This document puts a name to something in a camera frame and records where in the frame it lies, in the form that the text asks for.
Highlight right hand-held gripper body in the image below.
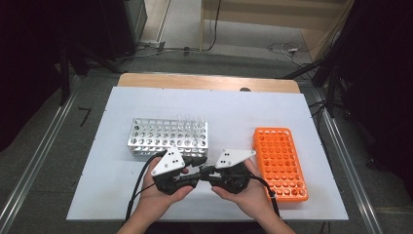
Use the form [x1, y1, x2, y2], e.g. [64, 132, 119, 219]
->
[208, 148, 257, 195]

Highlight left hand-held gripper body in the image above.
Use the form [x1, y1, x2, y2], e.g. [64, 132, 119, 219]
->
[150, 146, 200, 196]

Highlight silver metal test tube rack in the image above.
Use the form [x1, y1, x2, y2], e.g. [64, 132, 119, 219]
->
[127, 117, 209, 159]

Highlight orange plastic test tube rack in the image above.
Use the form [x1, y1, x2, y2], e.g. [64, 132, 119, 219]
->
[252, 126, 310, 204]

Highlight person's left hand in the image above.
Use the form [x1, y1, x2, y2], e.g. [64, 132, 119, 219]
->
[135, 165, 197, 223]

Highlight person's right hand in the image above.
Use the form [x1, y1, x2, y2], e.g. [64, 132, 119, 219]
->
[210, 158, 278, 223]

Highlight white board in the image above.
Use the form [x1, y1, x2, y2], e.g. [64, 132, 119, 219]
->
[65, 86, 350, 222]

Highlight black metal stand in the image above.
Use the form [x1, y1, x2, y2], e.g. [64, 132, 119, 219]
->
[57, 40, 126, 107]
[276, 48, 347, 119]

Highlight dark cabinet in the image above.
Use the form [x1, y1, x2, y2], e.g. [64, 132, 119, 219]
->
[96, 0, 149, 61]

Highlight light wooden platform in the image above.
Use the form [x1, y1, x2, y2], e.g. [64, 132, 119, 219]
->
[199, 0, 356, 61]

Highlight dark curtain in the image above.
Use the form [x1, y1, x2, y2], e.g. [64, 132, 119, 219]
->
[324, 0, 413, 198]
[0, 0, 106, 153]

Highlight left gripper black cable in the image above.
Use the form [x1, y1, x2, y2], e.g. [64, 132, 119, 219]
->
[124, 151, 169, 224]

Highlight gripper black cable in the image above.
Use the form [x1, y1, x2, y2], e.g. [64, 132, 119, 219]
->
[124, 151, 169, 224]
[240, 174, 282, 219]

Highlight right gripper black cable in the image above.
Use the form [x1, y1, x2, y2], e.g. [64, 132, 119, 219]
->
[240, 174, 282, 219]

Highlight black cables beside table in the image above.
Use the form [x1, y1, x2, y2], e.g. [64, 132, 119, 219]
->
[308, 99, 329, 145]

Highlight metal floor rail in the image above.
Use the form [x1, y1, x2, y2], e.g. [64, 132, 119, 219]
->
[312, 89, 385, 234]
[0, 75, 81, 228]

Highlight white floor cable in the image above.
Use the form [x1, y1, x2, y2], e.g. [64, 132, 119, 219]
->
[266, 41, 304, 68]

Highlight hanging black cable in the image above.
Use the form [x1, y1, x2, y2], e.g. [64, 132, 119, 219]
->
[202, 0, 224, 53]

